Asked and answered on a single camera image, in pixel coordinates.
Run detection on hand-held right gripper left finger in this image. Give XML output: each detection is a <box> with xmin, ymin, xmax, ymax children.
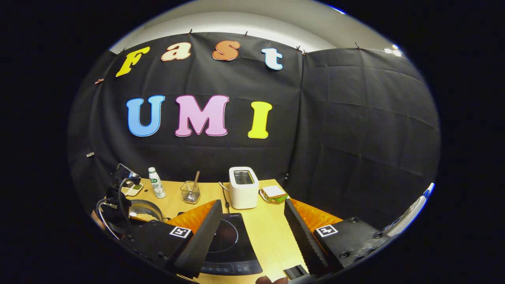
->
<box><xmin>120</xmin><ymin>200</ymin><xmax>224</xmax><ymax>279</ymax></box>

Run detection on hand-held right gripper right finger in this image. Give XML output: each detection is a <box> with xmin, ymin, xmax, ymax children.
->
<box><xmin>284</xmin><ymin>198</ymin><xmax>391</xmax><ymax>277</ymax></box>

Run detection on stainless steel pot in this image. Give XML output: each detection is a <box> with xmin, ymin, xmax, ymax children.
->
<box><xmin>128</xmin><ymin>199</ymin><xmax>163</xmax><ymax>224</ymax></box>

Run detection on black induction cooktop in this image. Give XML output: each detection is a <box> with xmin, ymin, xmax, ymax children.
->
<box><xmin>178</xmin><ymin>213</ymin><xmax>263</xmax><ymax>276</ymax></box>

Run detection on white divided plate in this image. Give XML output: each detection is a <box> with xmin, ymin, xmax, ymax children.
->
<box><xmin>122</xmin><ymin>182</ymin><xmax>144</xmax><ymax>197</ymax></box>

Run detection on white green-capped drink bottle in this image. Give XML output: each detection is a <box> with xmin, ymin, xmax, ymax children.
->
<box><xmin>148</xmin><ymin>167</ymin><xmax>166</xmax><ymax>199</ymax></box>

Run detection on sandwich on plate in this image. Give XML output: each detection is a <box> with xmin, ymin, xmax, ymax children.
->
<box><xmin>260</xmin><ymin>185</ymin><xmax>289</xmax><ymax>204</ymax></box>

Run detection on white toaster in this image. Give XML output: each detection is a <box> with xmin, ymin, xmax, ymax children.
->
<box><xmin>229</xmin><ymin>166</ymin><xmax>260</xmax><ymax>210</ymax></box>

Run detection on black backdrop cloth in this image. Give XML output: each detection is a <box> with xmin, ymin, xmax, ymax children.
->
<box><xmin>67</xmin><ymin>32</ymin><xmax>440</xmax><ymax>237</ymax></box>

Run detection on wire mesh basket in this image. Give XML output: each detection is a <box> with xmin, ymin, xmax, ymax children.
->
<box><xmin>180</xmin><ymin>181</ymin><xmax>201</xmax><ymax>204</ymax></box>

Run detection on black toaster cable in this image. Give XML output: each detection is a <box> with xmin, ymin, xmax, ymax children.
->
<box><xmin>219</xmin><ymin>181</ymin><xmax>232</xmax><ymax>214</ymax></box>

